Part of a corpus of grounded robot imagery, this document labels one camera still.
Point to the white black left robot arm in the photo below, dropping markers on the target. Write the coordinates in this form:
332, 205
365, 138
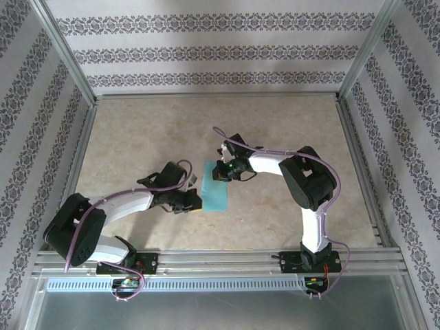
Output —
127, 203

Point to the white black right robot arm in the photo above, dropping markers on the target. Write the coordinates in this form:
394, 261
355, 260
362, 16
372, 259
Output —
268, 163

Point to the small electronics board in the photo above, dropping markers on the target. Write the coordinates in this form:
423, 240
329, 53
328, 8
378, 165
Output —
314, 282
127, 282

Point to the grey metal panel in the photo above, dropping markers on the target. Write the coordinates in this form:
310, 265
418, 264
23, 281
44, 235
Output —
220, 313

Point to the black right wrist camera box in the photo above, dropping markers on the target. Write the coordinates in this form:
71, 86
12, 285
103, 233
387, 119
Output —
237, 141

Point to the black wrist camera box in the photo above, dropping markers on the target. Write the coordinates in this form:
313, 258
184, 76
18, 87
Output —
170, 173
237, 141

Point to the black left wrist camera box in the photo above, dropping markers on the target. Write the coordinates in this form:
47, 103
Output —
170, 173

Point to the wide aluminium mounting rail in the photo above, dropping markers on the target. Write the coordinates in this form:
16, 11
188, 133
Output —
220, 261

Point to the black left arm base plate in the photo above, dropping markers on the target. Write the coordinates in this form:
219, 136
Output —
151, 263

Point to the aluminium frame rail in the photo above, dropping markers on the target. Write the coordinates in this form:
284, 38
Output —
216, 95
74, 172
361, 172

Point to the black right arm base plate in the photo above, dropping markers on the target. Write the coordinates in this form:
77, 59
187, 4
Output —
287, 264

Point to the aluminium frame post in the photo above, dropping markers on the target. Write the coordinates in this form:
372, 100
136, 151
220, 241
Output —
363, 55
67, 55

